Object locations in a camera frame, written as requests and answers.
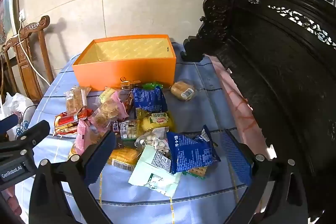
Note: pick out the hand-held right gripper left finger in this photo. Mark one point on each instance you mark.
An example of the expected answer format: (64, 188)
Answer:
(101, 159)

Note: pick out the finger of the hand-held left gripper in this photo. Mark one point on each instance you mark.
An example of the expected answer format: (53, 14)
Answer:
(34, 133)
(9, 123)

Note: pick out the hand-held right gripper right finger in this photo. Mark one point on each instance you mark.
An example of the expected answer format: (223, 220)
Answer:
(236, 158)

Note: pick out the yellow cake packet with barcode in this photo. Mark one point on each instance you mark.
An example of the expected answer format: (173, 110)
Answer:
(123, 157)

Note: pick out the pink pastry packet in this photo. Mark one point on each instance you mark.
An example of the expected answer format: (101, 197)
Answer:
(84, 134)
(110, 108)

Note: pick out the red snack packet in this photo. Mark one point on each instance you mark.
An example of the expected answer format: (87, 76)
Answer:
(65, 124)

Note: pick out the green cracker packet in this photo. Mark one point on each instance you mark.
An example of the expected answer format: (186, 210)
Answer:
(195, 172)

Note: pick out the blue snack packet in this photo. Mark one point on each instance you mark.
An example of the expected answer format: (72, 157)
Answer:
(191, 151)
(149, 100)

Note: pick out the clear packet of brown biscuits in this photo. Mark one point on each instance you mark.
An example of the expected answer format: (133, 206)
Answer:
(76, 100)

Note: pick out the white green snack packet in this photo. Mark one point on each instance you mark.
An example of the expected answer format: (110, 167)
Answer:
(155, 174)

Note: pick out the clear bag of white candies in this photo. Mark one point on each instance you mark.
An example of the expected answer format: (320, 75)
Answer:
(153, 138)

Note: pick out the small pale yellow packet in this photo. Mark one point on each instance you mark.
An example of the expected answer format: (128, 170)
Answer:
(107, 94)

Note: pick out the yellow packet with red label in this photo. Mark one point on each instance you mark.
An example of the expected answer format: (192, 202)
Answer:
(157, 121)

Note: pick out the round pastry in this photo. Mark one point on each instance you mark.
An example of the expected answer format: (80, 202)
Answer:
(183, 90)

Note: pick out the orange cardboard box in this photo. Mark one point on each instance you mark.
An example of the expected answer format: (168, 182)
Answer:
(123, 71)

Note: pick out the white plastic bag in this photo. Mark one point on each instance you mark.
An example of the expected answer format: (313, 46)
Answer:
(15, 106)

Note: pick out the brown carved wooden chair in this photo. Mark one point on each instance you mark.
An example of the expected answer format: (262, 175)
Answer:
(29, 69)

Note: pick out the blue checked tablecloth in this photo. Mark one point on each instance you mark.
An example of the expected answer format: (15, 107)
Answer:
(199, 113)

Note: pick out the pink patterned cloth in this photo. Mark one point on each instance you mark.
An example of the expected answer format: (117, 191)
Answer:
(236, 98)

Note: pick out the colourful wall painting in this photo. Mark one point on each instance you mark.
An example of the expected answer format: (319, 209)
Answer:
(6, 16)

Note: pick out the white wall socket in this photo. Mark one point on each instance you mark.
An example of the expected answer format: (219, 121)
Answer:
(22, 14)

